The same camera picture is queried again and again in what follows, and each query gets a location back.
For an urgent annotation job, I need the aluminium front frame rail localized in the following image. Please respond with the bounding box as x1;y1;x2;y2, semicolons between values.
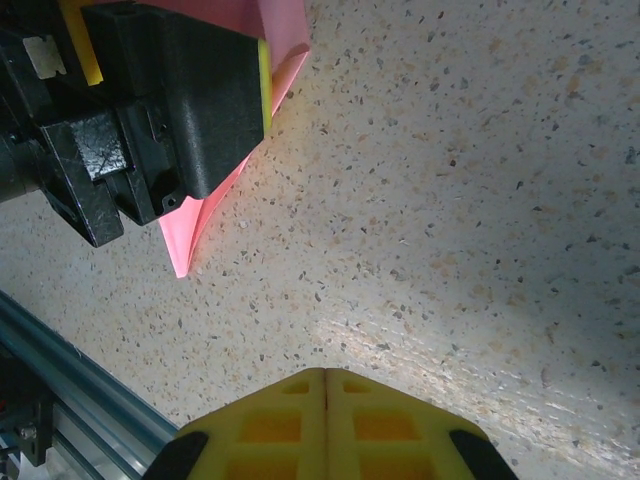
0;289;181;480

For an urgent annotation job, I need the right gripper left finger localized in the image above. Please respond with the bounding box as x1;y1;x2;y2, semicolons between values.
144;367;328;480

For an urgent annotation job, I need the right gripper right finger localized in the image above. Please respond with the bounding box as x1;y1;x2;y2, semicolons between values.
325;367;507;480

